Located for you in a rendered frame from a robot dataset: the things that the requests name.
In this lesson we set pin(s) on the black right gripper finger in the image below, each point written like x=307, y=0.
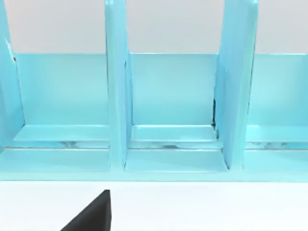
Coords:
x=96, y=214

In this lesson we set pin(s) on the light blue rack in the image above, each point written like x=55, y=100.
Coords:
x=168, y=96

